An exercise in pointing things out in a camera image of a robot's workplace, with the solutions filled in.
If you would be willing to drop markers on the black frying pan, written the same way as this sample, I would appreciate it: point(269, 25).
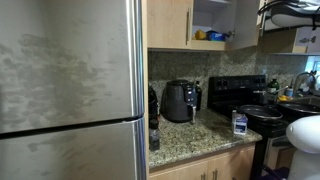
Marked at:
point(260, 112)

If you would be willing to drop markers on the tall wooden side panel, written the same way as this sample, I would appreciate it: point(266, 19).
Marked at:
point(145, 66)

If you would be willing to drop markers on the chrome sink faucet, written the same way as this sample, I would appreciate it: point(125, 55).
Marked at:
point(301, 78)

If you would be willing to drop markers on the clear plastic bottle black cap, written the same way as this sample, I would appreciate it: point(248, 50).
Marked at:
point(240, 125)

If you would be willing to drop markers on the yellow bag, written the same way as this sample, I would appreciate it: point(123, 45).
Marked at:
point(200, 35)

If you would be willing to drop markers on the dark grey air fryer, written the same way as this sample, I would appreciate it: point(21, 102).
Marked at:
point(176, 101)

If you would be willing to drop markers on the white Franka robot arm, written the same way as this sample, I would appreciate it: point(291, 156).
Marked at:
point(305, 140)

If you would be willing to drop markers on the yellow sponge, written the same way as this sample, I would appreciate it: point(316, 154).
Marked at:
point(284, 98)

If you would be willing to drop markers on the black range hood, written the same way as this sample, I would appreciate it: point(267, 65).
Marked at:
point(276, 30)

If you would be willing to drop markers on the wooden base cabinet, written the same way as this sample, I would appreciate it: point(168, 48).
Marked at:
point(226, 163)

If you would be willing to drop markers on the stainless steel refrigerator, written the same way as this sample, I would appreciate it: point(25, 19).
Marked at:
point(66, 83)

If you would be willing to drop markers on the green glass bottle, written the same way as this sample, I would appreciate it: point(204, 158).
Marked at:
point(273, 86)

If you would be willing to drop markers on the small dark pepper grinder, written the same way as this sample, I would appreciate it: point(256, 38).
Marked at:
point(154, 136)

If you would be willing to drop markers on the dark wide pan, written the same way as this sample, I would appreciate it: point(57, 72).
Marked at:
point(300, 107)

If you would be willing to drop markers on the black electric stove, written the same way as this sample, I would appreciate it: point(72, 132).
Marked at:
point(233, 90)

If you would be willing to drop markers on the dark glass bottle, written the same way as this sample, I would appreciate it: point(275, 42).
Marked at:
point(198, 96)

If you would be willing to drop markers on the wooden wall cupboard body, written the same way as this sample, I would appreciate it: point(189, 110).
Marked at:
point(210, 45)

